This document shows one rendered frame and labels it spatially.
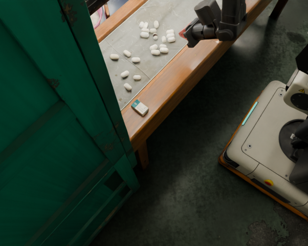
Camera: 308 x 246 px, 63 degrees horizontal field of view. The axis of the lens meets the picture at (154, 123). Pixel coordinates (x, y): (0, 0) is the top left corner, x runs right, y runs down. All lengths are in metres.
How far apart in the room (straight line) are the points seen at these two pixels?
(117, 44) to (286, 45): 1.54
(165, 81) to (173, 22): 0.33
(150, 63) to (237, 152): 0.72
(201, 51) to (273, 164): 0.76
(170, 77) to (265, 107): 0.77
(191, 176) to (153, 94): 0.82
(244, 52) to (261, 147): 0.91
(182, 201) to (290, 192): 0.61
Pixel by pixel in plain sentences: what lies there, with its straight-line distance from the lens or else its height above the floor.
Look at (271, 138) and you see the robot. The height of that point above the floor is 0.28.
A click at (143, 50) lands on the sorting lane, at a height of 0.74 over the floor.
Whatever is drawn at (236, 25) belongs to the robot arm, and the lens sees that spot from 0.83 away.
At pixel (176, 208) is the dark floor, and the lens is 1.65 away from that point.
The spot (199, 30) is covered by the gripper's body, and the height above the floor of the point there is 0.96.
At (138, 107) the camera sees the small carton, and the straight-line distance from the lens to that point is 0.95.
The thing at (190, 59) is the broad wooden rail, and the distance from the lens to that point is 1.09.
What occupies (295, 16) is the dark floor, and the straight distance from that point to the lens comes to 2.58.
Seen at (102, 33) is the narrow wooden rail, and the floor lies 0.76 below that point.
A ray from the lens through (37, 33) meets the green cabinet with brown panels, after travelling 0.31.
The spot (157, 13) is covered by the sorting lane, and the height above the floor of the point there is 0.74.
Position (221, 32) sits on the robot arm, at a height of 1.02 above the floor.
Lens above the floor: 1.64
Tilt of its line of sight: 68 degrees down
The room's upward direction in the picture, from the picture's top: 2 degrees counter-clockwise
